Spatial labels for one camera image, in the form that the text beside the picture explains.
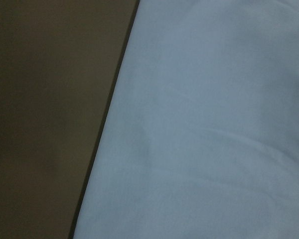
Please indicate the light blue t-shirt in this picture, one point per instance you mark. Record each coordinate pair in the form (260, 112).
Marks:
(201, 140)

